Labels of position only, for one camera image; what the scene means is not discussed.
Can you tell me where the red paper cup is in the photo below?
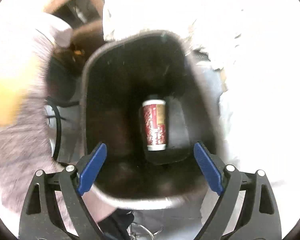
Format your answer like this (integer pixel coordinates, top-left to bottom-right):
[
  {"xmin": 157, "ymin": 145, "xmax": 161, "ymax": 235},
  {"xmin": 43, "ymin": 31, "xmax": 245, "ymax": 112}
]
[{"xmin": 142, "ymin": 99, "xmax": 167, "ymax": 151}]

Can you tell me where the black trash bin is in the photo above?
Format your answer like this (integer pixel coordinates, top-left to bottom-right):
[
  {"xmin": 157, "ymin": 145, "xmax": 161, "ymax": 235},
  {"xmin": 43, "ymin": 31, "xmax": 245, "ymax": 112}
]
[{"xmin": 81, "ymin": 31, "xmax": 221, "ymax": 210}]

